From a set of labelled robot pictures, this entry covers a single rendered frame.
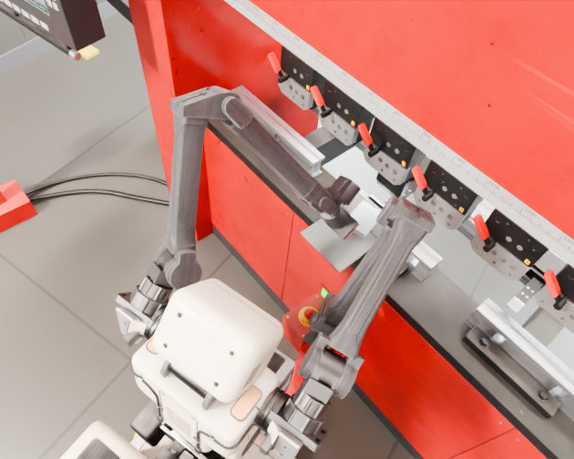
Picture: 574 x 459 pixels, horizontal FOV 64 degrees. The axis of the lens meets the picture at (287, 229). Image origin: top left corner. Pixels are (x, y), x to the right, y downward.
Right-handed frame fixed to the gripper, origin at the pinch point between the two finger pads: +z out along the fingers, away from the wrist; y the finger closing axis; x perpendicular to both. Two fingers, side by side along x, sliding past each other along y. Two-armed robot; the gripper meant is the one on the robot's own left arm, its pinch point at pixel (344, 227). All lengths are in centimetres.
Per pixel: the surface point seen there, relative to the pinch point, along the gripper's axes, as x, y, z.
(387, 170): -20.1, -0.8, -9.0
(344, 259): 7.2, -7.4, -0.9
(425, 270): -7.6, -24.4, 14.7
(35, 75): 64, 274, 79
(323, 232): 5.7, 3.7, -0.1
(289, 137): -11.7, 44.7, 13.1
